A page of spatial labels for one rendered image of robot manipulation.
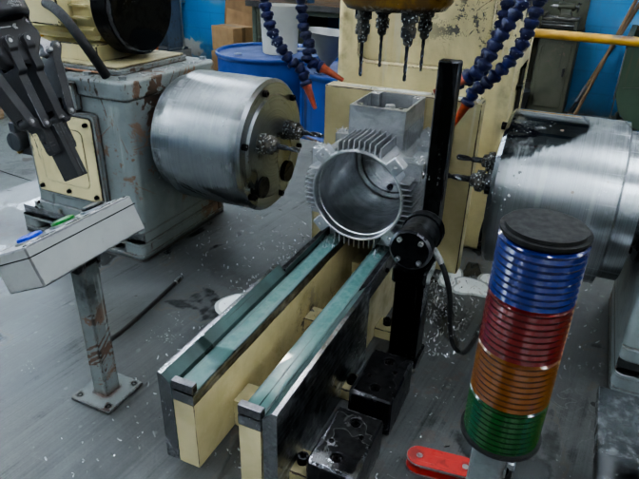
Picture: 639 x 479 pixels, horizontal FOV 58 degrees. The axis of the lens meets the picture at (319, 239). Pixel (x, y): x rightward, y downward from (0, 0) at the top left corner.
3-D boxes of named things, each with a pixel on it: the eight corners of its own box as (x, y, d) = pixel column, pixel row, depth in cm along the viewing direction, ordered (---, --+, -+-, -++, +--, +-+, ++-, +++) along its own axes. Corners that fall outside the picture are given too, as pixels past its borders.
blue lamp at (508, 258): (495, 263, 44) (505, 210, 42) (578, 281, 42) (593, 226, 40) (481, 301, 39) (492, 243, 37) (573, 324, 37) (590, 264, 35)
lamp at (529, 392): (478, 355, 48) (486, 312, 46) (552, 376, 46) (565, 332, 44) (463, 401, 44) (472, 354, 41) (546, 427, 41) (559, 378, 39)
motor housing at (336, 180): (345, 197, 118) (350, 105, 110) (435, 215, 111) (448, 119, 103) (303, 236, 102) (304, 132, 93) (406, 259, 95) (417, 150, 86)
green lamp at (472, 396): (471, 396, 50) (478, 355, 48) (542, 418, 48) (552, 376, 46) (455, 444, 46) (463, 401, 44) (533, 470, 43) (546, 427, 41)
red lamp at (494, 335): (486, 312, 46) (495, 263, 44) (565, 332, 44) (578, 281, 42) (472, 354, 41) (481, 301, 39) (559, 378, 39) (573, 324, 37)
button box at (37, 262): (112, 237, 82) (95, 202, 80) (146, 228, 78) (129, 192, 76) (9, 295, 68) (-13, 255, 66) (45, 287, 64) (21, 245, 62)
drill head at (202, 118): (179, 162, 137) (168, 53, 125) (318, 189, 123) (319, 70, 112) (103, 198, 116) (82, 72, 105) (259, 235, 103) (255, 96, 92)
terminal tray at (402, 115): (369, 127, 110) (372, 89, 106) (423, 136, 106) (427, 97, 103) (345, 144, 100) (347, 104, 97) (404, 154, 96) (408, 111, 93)
